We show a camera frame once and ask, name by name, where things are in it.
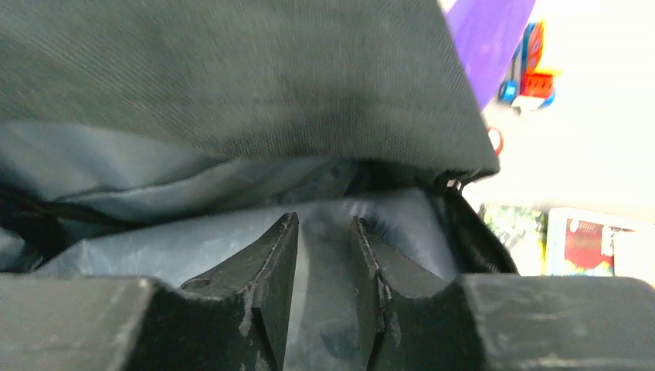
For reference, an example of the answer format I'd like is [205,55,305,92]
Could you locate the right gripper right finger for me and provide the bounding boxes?
[351,217,463,370]

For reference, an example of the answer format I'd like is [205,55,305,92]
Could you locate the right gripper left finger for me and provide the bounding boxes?
[181,213,299,370]

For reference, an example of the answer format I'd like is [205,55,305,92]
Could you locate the black student backpack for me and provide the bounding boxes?
[1,1,517,370]

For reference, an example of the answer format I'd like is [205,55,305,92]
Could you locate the teal paperback book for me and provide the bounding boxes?
[544,208,654,285]

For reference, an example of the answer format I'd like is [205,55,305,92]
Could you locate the dark green fantasy book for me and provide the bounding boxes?
[480,203,548,276]

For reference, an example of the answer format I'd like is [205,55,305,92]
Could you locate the red cap glue bottle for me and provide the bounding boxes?
[487,127,504,155]

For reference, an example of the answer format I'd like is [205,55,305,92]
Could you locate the colourful toy block car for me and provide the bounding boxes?
[497,20,561,114]

